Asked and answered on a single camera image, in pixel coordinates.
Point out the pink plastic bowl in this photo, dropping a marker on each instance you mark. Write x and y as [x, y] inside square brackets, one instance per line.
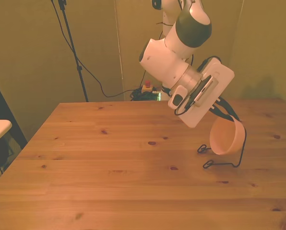
[222, 136]

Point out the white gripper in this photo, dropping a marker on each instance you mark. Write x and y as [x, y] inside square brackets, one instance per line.
[219, 72]

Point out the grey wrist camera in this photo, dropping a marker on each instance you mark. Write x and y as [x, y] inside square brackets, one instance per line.
[204, 92]

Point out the control box with green light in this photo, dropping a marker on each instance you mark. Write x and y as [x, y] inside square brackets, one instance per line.
[160, 94]

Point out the black tripod pole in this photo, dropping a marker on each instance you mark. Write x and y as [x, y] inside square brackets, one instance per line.
[73, 52]

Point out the small white wrist module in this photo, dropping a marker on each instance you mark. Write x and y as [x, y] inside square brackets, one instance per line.
[177, 98]

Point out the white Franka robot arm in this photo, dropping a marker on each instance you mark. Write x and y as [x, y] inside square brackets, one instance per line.
[162, 60]

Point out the yellow red emergency stop button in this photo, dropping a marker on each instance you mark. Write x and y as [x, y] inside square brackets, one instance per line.
[147, 86]

